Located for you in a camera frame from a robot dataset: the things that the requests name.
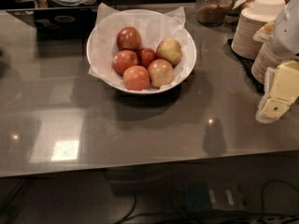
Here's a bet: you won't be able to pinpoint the red apple with sticker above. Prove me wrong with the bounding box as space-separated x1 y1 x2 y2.
112 49 138 76

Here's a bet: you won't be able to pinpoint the white paper bowl liner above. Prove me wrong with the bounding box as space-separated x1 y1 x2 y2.
88 2 188 91

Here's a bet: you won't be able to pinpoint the black cable on floor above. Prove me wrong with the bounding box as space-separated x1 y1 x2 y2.
102 168 299 224

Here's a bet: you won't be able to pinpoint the power box under table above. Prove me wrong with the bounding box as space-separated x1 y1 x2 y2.
184 182 249 215

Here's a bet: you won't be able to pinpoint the back stack paper bowls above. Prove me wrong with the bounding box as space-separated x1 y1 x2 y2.
231 0 286 60

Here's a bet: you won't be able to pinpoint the white ceramic bowl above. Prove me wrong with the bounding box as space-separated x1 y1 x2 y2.
86 8 198 95

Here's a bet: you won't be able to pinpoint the black rubber mat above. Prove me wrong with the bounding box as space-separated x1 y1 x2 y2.
231 49 264 94

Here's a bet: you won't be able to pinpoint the red apple back left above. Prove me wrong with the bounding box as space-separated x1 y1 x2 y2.
116 27 141 50

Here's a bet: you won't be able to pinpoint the dark red center apple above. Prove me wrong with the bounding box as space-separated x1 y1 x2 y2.
137 48 157 68

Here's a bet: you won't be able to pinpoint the orange-red apple front left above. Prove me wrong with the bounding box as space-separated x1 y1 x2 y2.
123 65 150 91

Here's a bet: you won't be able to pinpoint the yellow-red apple back right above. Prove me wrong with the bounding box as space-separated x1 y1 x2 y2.
156 38 182 65

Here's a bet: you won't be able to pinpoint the yellow-red apple front right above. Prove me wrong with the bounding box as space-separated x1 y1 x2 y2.
148 59 174 88

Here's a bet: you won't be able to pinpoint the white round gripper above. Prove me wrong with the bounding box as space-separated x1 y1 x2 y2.
253 0 299 123

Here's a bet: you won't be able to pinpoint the stack paper bowls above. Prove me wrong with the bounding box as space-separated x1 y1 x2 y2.
251 41 283 84
231 0 286 60

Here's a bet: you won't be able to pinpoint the yellow-red apple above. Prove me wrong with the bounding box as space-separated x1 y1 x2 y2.
148 59 174 88
156 38 182 65

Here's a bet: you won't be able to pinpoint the black laptop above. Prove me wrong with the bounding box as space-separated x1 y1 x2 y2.
7 6 97 39

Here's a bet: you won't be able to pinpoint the glass jar with nuts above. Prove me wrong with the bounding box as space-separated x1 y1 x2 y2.
195 0 232 26

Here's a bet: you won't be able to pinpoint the front stack paper bowls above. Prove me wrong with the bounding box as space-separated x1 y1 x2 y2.
251 41 283 84

